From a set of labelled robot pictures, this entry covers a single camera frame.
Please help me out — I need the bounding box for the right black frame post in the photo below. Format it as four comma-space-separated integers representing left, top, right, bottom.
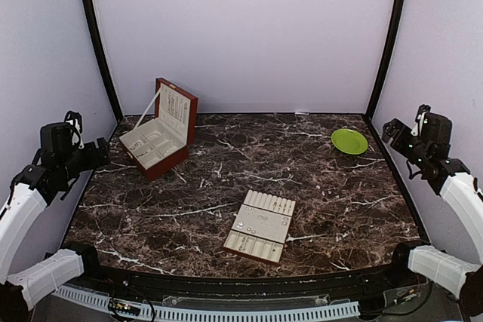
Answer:
365, 0, 405, 122

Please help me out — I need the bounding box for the red wooden jewelry box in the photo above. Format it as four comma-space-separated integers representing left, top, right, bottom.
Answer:
119, 78, 198, 182

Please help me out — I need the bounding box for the green plate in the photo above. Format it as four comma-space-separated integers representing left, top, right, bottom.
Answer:
331, 128, 368, 155

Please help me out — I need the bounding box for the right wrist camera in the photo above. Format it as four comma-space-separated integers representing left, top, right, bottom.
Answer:
411, 104, 431, 136

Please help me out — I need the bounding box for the white slotted cable duct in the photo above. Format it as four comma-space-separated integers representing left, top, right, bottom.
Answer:
53, 285, 360, 321

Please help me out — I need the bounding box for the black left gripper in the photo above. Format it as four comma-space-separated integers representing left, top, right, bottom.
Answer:
58, 137, 110, 182

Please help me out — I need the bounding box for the flat white jewelry tray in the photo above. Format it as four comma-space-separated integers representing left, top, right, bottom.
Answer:
223, 190, 296, 265

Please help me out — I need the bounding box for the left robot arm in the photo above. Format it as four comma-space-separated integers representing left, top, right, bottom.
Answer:
1, 137, 109, 321

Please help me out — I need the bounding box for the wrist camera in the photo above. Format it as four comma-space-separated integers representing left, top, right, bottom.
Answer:
64, 110, 84, 149
411, 104, 431, 136

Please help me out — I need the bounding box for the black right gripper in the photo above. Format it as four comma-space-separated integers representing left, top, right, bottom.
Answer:
383, 118, 430, 167

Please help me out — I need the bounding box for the black frame post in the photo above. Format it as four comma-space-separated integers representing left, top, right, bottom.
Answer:
82, 0, 124, 123
365, 0, 405, 122

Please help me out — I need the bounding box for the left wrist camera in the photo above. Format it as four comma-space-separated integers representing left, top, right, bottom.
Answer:
64, 110, 84, 149

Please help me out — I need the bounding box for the black front table rail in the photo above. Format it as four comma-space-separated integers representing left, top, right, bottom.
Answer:
69, 265, 429, 302

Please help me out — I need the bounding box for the left black frame post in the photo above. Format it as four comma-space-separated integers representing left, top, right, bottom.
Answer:
82, 0, 124, 123

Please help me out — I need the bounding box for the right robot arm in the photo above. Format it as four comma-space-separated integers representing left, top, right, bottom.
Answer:
382, 112, 482, 317

